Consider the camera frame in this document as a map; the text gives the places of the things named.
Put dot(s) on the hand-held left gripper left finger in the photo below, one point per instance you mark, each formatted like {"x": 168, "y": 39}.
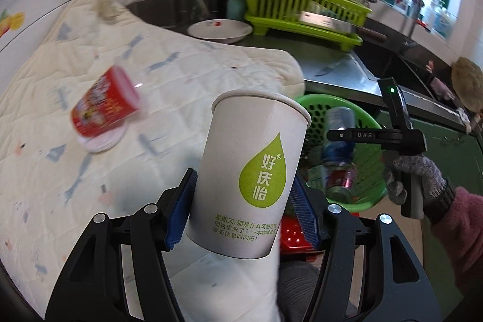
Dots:
{"x": 181, "y": 209}

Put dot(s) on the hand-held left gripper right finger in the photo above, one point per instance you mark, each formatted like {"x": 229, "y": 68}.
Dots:
{"x": 306, "y": 214}

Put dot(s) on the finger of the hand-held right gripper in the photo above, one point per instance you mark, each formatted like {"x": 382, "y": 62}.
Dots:
{"x": 354, "y": 135}

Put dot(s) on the blue and silver can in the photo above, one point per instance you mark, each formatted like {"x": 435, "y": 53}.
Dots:
{"x": 337, "y": 154}

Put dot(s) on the green plastic basket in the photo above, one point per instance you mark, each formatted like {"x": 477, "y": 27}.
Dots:
{"x": 373, "y": 163}

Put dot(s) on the red soda can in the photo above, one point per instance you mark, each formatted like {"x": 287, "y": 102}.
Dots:
{"x": 341, "y": 178}

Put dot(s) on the white paper cup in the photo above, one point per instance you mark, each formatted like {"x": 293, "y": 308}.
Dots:
{"x": 241, "y": 141}

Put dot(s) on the person's right forearm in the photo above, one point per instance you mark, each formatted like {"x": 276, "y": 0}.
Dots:
{"x": 464, "y": 231}

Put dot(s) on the person's right hand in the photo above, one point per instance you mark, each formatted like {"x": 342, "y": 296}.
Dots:
{"x": 426, "y": 171}

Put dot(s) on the red plastic basket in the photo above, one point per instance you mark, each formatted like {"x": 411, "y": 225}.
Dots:
{"x": 294, "y": 235}

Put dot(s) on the pink rag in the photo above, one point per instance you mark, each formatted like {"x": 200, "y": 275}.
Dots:
{"x": 439, "y": 88}

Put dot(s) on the brown round scrubber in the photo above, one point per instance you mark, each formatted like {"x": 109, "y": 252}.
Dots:
{"x": 468, "y": 80}

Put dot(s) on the grey knit cloth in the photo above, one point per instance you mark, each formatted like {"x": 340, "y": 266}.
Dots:
{"x": 298, "y": 292}

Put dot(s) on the clear soap bottle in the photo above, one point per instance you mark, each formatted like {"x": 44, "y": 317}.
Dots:
{"x": 437, "y": 18}

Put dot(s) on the metal faucet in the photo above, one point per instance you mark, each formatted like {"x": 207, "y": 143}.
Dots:
{"x": 413, "y": 5}

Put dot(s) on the steel cleaver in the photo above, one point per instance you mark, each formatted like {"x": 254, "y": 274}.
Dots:
{"x": 324, "y": 22}

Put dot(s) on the red plastic cup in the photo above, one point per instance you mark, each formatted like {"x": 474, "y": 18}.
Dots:
{"x": 102, "y": 107}

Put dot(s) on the green dish rack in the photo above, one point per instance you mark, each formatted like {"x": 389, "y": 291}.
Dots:
{"x": 286, "y": 5}

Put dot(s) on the white plate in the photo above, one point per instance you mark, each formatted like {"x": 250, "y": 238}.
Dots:
{"x": 219, "y": 31}

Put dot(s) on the teal bottle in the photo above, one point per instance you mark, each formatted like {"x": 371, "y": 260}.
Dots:
{"x": 235, "y": 7}

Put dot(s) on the cream quilted cloth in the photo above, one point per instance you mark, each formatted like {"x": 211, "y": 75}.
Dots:
{"x": 56, "y": 61}

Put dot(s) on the fruit wall sticker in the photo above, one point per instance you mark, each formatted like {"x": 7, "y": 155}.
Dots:
{"x": 11, "y": 24}

